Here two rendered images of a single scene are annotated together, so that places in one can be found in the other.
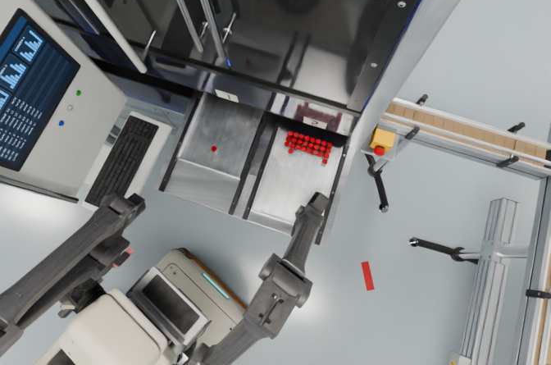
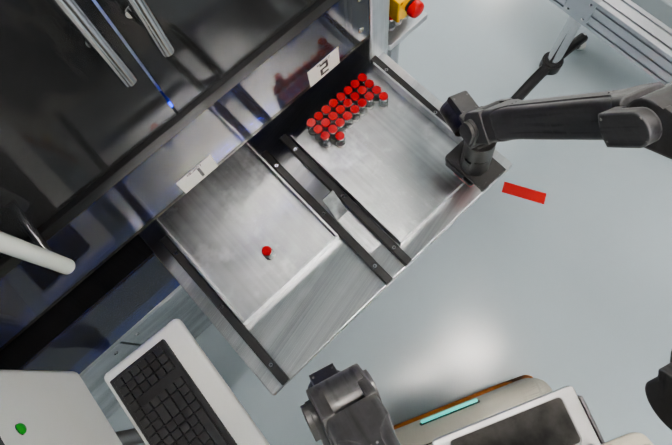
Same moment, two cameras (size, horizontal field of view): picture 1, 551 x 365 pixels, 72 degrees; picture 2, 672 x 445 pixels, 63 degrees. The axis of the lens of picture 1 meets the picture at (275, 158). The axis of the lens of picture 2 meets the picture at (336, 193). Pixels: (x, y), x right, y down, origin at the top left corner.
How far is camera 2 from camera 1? 0.50 m
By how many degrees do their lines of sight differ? 16
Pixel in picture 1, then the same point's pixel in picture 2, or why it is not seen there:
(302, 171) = (377, 139)
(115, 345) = not seen: outside the picture
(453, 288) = not seen: hidden behind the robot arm
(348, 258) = (488, 206)
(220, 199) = (355, 286)
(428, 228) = (496, 85)
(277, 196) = (397, 195)
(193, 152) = (249, 293)
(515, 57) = not seen: outside the picture
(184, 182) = (293, 333)
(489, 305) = (655, 35)
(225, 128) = (240, 220)
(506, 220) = not seen: outside the picture
